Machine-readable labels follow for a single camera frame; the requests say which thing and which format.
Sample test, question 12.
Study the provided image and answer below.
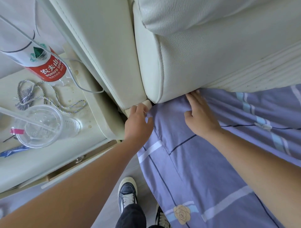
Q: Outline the person's left hand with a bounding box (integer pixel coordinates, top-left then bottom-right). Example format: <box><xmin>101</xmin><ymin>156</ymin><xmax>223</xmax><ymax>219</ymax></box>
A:
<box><xmin>124</xmin><ymin>103</ymin><xmax>154</xmax><ymax>149</ymax></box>

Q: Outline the person's right hand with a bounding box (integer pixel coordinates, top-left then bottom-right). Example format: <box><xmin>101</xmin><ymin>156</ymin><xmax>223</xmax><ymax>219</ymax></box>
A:
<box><xmin>184</xmin><ymin>90</ymin><xmax>222</xmax><ymax>139</ymax></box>

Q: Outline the purple checked bed sheet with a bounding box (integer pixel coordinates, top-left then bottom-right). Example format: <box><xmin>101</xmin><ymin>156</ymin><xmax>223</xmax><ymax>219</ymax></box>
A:
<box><xmin>137</xmin><ymin>84</ymin><xmax>301</xmax><ymax>228</ymax></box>

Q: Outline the person's left forearm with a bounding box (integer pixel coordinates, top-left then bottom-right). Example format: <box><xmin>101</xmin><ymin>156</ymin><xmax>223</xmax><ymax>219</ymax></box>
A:
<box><xmin>0</xmin><ymin>139</ymin><xmax>141</xmax><ymax>228</ymax></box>

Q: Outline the person's right forearm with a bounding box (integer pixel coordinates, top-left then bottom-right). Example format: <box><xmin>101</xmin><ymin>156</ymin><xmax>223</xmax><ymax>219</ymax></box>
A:
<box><xmin>206</xmin><ymin>128</ymin><xmax>301</xmax><ymax>228</ymax></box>

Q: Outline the cream leather headboard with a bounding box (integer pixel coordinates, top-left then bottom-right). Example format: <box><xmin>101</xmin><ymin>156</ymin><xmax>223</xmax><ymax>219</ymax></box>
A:
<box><xmin>132</xmin><ymin>0</ymin><xmax>301</xmax><ymax>104</ymax></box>

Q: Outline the person's black left shoe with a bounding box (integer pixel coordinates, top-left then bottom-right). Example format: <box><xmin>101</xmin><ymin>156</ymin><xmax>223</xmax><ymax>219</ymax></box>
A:
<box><xmin>118</xmin><ymin>177</ymin><xmax>138</xmax><ymax>215</ymax></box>

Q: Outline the person's black shoe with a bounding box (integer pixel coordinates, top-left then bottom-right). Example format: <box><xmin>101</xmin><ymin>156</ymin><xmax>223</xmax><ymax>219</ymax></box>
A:
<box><xmin>155</xmin><ymin>204</ymin><xmax>171</xmax><ymax>228</ymax></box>
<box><xmin>118</xmin><ymin>177</ymin><xmax>138</xmax><ymax>215</ymax></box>

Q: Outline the cream leather headboard side panel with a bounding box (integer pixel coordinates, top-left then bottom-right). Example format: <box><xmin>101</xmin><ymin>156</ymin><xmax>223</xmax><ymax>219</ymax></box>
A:
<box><xmin>48</xmin><ymin>0</ymin><xmax>148</xmax><ymax>111</ymax></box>

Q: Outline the white nightstand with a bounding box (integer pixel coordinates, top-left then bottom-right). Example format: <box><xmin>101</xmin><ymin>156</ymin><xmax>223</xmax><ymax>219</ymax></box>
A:
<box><xmin>0</xmin><ymin>54</ymin><xmax>125</xmax><ymax>193</ymax></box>

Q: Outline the person's black trouser leg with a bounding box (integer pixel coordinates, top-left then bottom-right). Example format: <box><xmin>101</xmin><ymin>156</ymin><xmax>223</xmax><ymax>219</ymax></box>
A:
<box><xmin>115</xmin><ymin>203</ymin><xmax>147</xmax><ymax>228</ymax></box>

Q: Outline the person's black right shoe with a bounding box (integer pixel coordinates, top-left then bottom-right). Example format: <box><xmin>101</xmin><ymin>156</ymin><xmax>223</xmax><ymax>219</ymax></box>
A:
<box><xmin>155</xmin><ymin>204</ymin><xmax>171</xmax><ymax>228</ymax></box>

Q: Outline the clear plastic cup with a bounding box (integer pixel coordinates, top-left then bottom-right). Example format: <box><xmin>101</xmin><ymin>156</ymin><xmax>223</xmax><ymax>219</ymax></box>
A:
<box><xmin>13</xmin><ymin>105</ymin><xmax>81</xmax><ymax>148</ymax></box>

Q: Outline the clear drinking straw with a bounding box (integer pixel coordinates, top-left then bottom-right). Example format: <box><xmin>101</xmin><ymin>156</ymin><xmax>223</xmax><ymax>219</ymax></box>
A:
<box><xmin>0</xmin><ymin>107</ymin><xmax>48</xmax><ymax>135</ymax></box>

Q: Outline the red label water bottle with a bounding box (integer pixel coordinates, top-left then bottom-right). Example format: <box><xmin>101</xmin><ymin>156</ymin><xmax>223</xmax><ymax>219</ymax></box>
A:
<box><xmin>0</xmin><ymin>0</ymin><xmax>68</xmax><ymax>83</ymax></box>

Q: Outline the blue plastic wrapper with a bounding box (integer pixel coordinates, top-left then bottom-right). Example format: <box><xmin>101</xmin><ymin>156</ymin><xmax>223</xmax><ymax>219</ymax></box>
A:
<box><xmin>0</xmin><ymin>145</ymin><xmax>31</xmax><ymax>158</ymax></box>

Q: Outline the cream bed frame corner piece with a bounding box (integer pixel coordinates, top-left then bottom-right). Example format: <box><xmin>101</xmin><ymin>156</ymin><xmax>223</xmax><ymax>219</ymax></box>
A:
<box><xmin>125</xmin><ymin>99</ymin><xmax>151</xmax><ymax>117</ymax></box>

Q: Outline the white cable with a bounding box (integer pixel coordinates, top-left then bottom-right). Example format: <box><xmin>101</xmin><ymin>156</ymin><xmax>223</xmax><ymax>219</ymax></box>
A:
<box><xmin>0</xmin><ymin>15</ymin><xmax>104</xmax><ymax>93</ymax></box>

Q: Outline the grey braided cord with tassel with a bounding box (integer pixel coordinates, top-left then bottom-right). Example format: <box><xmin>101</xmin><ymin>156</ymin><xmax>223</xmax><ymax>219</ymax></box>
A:
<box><xmin>15</xmin><ymin>80</ymin><xmax>86</xmax><ymax>114</ymax></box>

